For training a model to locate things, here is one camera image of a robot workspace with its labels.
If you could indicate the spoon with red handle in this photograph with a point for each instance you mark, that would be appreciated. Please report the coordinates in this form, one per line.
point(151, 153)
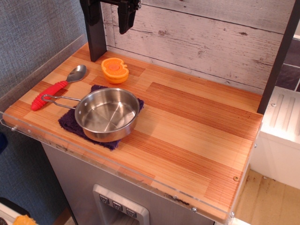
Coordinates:
point(75, 75)

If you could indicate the white toy sink unit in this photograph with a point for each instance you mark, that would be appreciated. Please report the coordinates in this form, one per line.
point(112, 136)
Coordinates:
point(277, 149)

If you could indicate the dark grey post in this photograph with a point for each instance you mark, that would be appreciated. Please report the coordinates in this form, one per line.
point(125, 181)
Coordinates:
point(94, 28)
point(280, 58)

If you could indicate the grey toy fridge cabinet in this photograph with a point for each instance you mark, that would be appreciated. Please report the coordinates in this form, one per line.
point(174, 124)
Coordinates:
point(77, 177)

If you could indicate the yellow object at corner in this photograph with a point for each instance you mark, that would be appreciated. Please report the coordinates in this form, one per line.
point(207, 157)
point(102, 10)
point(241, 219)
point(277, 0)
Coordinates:
point(24, 220)

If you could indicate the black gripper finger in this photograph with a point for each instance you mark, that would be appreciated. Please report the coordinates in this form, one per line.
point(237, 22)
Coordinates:
point(126, 14)

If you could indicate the orange toy fruit half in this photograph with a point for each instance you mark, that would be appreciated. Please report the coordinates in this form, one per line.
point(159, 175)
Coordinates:
point(115, 70)

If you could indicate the dark grey left post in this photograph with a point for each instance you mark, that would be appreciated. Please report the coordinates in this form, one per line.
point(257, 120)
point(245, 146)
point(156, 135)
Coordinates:
point(94, 28)

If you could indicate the dark grey right post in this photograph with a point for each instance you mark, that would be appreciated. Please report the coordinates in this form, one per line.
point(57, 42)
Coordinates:
point(280, 58)

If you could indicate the silver dispenser panel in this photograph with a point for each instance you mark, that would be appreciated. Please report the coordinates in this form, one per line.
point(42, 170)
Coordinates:
point(115, 209)

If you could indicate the small stainless steel pot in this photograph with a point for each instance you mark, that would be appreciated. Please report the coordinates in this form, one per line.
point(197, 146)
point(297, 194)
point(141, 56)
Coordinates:
point(105, 117)

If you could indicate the clear acrylic table guard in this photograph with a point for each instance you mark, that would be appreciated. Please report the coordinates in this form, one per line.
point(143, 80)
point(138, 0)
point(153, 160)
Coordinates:
point(196, 162)

